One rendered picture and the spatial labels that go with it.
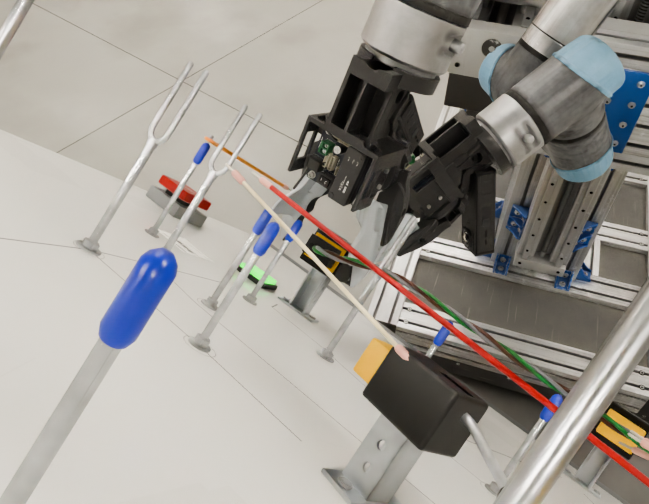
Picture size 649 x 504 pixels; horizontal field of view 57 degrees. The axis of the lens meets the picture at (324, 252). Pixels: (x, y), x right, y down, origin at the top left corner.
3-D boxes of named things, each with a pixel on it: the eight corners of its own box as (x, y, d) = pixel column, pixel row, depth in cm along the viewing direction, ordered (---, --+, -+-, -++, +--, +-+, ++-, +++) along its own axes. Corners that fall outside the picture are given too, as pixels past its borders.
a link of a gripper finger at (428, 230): (382, 235, 73) (440, 190, 71) (390, 244, 74) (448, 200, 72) (393, 253, 69) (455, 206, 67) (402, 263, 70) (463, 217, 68)
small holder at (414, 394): (433, 610, 24) (537, 460, 23) (308, 457, 30) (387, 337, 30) (485, 603, 27) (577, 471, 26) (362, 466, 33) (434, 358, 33)
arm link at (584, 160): (575, 113, 84) (560, 61, 75) (630, 161, 77) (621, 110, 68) (527, 148, 85) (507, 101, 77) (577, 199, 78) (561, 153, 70)
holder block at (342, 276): (346, 283, 65) (366, 252, 65) (331, 280, 60) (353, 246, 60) (315, 262, 67) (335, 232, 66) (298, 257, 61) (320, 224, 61)
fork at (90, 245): (69, 238, 40) (181, 53, 39) (90, 244, 41) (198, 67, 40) (85, 253, 39) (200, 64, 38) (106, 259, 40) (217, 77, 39)
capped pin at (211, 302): (198, 298, 45) (259, 200, 44) (214, 304, 46) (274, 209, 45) (204, 307, 44) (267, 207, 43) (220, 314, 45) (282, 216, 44)
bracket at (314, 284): (318, 322, 64) (343, 283, 64) (311, 322, 62) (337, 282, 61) (285, 298, 65) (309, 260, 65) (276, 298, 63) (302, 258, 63)
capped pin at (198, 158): (160, 237, 57) (220, 140, 56) (156, 239, 55) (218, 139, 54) (146, 229, 56) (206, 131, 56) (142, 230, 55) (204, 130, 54)
